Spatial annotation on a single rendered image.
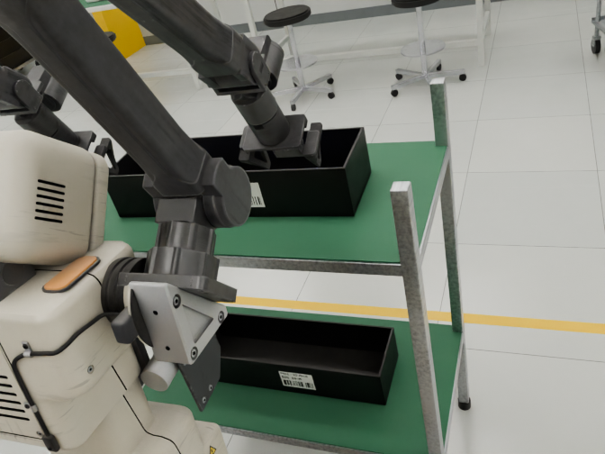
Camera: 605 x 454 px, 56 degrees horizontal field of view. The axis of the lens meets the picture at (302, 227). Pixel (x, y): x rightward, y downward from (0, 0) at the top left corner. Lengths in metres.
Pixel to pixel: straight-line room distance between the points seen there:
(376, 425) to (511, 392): 0.63
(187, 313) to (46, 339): 0.15
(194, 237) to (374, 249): 0.45
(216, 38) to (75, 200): 0.26
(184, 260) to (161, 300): 0.05
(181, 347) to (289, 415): 0.95
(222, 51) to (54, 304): 0.36
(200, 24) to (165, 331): 0.36
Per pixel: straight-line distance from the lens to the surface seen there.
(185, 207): 0.69
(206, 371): 0.95
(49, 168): 0.70
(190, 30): 0.71
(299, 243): 1.10
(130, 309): 0.66
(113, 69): 0.58
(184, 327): 0.66
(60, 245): 0.71
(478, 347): 2.14
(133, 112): 0.60
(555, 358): 2.12
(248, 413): 1.63
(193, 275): 0.64
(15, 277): 0.73
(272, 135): 0.91
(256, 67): 0.82
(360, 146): 1.19
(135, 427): 0.92
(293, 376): 1.58
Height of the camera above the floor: 1.58
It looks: 34 degrees down
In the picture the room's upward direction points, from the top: 15 degrees counter-clockwise
